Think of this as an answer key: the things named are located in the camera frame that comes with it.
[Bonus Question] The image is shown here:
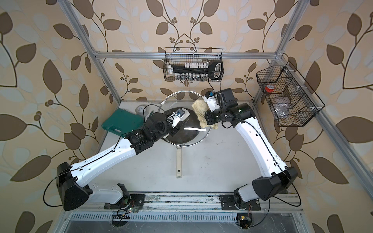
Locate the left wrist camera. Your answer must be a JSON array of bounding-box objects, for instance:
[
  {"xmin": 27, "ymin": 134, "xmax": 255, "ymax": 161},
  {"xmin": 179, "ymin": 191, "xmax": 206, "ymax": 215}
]
[{"xmin": 169, "ymin": 108, "xmax": 190, "ymax": 128}]

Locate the aluminium mounting rail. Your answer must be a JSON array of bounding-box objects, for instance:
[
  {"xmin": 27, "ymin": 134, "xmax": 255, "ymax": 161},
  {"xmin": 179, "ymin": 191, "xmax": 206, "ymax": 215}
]
[{"xmin": 64, "ymin": 192, "xmax": 304, "ymax": 224}]

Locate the clear plastic bag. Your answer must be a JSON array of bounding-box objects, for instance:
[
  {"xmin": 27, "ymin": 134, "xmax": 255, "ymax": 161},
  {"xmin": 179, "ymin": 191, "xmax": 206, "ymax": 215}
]
[{"xmin": 273, "ymin": 96, "xmax": 290, "ymax": 117}]

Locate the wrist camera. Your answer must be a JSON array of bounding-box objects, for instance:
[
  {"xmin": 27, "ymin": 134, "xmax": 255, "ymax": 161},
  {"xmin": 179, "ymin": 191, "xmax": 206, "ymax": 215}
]
[
  {"xmin": 203, "ymin": 91, "xmax": 220, "ymax": 112},
  {"xmin": 169, "ymin": 108, "xmax": 190, "ymax": 128}
]

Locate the wire basket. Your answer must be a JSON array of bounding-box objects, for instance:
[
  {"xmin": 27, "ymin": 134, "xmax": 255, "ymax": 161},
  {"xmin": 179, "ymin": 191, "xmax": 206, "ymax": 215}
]
[
  {"xmin": 256, "ymin": 61, "xmax": 325, "ymax": 127},
  {"xmin": 162, "ymin": 47, "xmax": 224, "ymax": 82}
]

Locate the dark frying pan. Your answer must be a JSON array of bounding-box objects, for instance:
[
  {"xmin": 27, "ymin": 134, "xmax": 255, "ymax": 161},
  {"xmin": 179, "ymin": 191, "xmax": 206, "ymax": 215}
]
[{"xmin": 163, "ymin": 116, "xmax": 207, "ymax": 179}]

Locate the yellow cleaning cloth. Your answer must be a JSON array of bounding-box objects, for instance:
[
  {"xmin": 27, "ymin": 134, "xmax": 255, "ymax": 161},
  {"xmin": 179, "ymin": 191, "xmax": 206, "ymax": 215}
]
[{"xmin": 192, "ymin": 99, "xmax": 218, "ymax": 130}]

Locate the right wire basket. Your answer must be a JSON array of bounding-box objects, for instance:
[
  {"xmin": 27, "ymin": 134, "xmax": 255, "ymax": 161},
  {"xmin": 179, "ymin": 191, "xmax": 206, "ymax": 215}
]
[{"xmin": 256, "ymin": 61, "xmax": 325, "ymax": 127}]

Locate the back wire basket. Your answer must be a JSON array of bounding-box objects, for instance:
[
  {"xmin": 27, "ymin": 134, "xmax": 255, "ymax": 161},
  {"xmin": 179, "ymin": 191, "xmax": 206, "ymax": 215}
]
[{"xmin": 162, "ymin": 47, "xmax": 224, "ymax": 82}]

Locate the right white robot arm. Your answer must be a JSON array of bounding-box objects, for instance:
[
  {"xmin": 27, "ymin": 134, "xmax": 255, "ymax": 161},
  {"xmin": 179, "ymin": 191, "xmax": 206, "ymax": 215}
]
[{"xmin": 203, "ymin": 88, "xmax": 298, "ymax": 209}]

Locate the green plastic tool case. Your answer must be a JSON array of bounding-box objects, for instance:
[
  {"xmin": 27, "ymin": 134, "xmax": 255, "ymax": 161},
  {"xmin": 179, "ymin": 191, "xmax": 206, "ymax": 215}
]
[{"xmin": 102, "ymin": 109, "xmax": 144, "ymax": 136}]

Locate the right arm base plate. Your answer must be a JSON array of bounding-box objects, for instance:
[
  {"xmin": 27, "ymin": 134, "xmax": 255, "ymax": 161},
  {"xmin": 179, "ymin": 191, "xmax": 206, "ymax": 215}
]
[{"xmin": 219, "ymin": 194, "xmax": 261, "ymax": 211}]

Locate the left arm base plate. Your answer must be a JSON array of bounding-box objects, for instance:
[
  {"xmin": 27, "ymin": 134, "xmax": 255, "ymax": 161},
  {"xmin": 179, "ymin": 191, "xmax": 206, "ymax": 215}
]
[{"xmin": 104, "ymin": 194, "xmax": 145, "ymax": 210}]

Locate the glass pot lid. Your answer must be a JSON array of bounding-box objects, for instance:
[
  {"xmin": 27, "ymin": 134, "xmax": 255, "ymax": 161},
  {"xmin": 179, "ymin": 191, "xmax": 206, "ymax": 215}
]
[{"xmin": 158, "ymin": 90, "xmax": 211, "ymax": 147}]

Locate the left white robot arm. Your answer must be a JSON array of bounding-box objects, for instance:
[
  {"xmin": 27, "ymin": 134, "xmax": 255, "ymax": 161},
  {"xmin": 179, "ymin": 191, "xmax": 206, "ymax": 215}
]
[{"xmin": 53, "ymin": 108, "xmax": 189, "ymax": 211}]

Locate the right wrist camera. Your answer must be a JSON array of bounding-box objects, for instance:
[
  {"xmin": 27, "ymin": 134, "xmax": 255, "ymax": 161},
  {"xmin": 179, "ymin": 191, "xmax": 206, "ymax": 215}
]
[{"xmin": 203, "ymin": 91, "xmax": 220, "ymax": 112}]

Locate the clear tape roll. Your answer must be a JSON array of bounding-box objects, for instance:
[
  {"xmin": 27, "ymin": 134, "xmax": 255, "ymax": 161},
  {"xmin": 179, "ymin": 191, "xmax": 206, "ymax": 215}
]
[{"xmin": 135, "ymin": 105, "xmax": 146, "ymax": 115}]

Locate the black socket tool set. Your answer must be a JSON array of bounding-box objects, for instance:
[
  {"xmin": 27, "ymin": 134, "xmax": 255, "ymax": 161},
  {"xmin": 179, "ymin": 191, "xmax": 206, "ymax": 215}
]
[{"xmin": 164, "ymin": 60, "xmax": 224, "ymax": 80}]

